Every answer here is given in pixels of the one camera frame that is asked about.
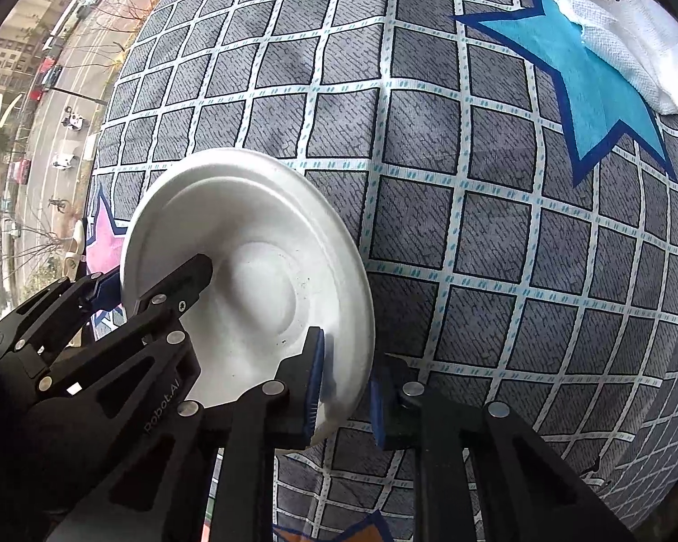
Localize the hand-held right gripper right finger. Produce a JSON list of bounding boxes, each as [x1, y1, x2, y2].
[[371, 355, 634, 542]]

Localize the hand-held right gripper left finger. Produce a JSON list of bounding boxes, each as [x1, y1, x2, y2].
[[206, 328, 325, 542]]

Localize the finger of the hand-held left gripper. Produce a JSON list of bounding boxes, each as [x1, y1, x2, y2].
[[45, 254, 227, 520], [11, 270, 124, 354]]

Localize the white bowl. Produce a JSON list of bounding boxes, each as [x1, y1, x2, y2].
[[120, 148, 375, 448]]

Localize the white slipper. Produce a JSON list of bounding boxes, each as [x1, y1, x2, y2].
[[65, 220, 88, 263]]

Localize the grey checked star tablecloth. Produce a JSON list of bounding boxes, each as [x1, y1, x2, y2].
[[85, 0, 678, 542]]

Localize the white paper towel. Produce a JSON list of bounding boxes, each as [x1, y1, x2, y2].
[[548, 0, 678, 117]]

